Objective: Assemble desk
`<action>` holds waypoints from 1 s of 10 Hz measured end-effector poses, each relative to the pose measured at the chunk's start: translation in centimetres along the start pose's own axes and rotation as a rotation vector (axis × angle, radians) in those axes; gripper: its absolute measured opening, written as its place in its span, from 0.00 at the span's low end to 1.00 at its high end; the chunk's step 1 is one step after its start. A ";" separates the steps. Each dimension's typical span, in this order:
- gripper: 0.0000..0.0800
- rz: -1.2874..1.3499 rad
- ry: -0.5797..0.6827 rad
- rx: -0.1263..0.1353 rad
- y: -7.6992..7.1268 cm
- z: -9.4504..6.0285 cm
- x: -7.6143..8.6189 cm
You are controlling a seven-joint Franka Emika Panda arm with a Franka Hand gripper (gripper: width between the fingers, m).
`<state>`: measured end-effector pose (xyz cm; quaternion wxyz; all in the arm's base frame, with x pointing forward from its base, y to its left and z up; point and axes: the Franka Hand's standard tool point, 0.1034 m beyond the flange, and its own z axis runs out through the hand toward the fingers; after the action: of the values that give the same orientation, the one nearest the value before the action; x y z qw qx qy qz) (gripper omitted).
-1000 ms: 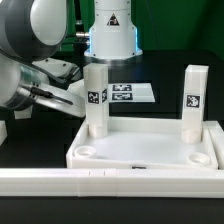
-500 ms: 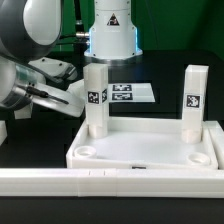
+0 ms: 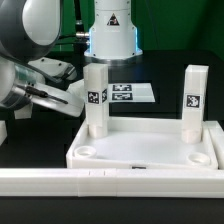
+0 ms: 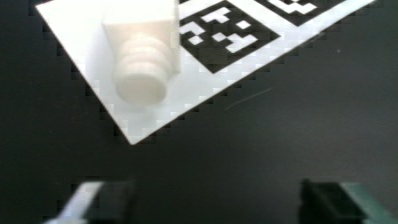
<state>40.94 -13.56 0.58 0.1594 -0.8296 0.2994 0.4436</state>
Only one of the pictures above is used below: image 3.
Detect white fence bar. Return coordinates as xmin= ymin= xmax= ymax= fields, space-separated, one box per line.
xmin=205 ymin=121 xmax=224 ymax=170
xmin=0 ymin=168 xmax=224 ymax=198

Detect white desk top tray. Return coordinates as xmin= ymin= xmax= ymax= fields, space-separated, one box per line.
xmin=66 ymin=117 xmax=218 ymax=170

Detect white front fence bar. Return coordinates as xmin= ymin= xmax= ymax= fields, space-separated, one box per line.
xmin=0 ymin=168 xmax=224 ymax=198

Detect white left fence block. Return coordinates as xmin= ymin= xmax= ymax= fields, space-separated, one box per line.
xmin=0 ymin=121 xmax=7 ymax=146

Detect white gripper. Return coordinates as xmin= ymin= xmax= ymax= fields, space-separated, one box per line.
xmin=29 ymin=83 xmax=84 ymax=117

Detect white right fence bar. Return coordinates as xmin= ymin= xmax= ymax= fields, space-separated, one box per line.
xmin=205 ymin=121 xmax=224 ymax=170

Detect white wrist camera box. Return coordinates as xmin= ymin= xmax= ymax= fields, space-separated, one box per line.
xmin=29 ymin=57 xmax=77 ymax=80

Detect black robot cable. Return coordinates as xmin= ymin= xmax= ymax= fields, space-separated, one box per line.
xmin=56 ymin=0 xmax=91 ymax=54

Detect white marker base plate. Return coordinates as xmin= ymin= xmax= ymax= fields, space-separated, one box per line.
xmin=108 ymin=83 xmax=155 ymax=103

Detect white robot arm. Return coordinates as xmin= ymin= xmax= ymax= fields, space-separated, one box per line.
xmin=0 ymin=0 xmax=142 ymax=117

